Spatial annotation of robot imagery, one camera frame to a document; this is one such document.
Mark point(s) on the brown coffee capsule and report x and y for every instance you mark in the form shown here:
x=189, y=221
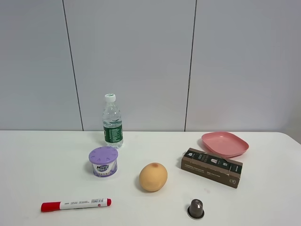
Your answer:
x=195, y=210

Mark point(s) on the pink plastic plate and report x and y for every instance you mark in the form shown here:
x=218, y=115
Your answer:
x=224, y=144

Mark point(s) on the orange egg-shaped fruit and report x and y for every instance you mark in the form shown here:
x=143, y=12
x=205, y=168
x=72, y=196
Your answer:
x=153, y=177

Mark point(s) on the clear plastic water bottle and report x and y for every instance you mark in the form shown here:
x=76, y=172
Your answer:
x=112, y=122

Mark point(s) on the purple lidded air freshener tub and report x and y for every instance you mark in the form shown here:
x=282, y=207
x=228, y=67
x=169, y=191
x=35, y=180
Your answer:
x=104, y=161

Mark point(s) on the brown cardboard box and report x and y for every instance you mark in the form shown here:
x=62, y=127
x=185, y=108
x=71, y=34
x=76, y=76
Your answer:
x=212, y=167

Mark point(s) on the red and white marker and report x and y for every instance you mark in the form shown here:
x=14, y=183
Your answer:
x=57, y=206

